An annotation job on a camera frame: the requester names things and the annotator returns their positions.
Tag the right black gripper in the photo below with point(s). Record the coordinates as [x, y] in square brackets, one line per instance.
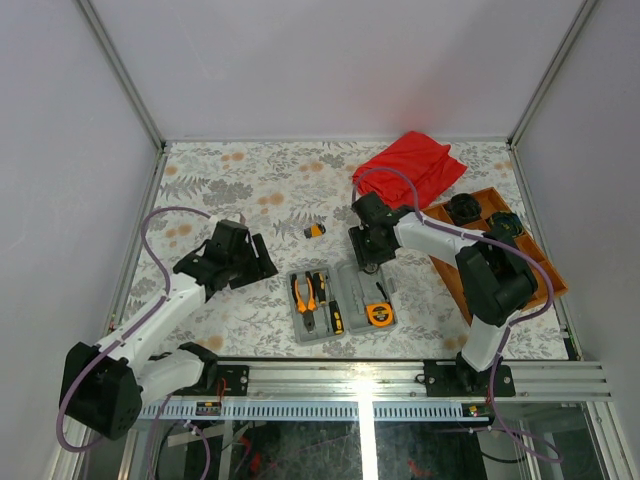
[363, 255]

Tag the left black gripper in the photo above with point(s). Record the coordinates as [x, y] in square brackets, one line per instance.
[263, 268]

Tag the black tape roll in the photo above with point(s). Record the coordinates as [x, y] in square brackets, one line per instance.
[371, 270]

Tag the grey plastic tool case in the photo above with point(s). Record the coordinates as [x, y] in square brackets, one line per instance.
[354, 290]

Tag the black yellow screwdriver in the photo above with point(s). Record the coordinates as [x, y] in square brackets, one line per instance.
[335, 315]
[319, 288]

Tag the orange handled pliers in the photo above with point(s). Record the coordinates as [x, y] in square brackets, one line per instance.
[304, 299]

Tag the orange tape measure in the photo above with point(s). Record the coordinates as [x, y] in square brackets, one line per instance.
[379, 315]

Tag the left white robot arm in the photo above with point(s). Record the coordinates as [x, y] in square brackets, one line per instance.
[106, 385]

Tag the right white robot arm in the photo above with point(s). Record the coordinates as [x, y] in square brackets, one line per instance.
[497, 281]

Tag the hex key set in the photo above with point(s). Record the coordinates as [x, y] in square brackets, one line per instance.
[314, 230]

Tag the red folded cloth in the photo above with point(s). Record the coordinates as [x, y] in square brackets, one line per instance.
[426, 163]

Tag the black spinning top upper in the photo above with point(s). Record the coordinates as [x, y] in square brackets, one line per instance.
[463, 209]

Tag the wooden compartment tray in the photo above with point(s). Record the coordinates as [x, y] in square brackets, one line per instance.
[491, 201]

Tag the green black spinning top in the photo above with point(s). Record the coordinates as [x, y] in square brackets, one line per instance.
[507, 221]

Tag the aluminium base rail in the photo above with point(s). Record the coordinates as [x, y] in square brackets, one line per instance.
[424, 389]

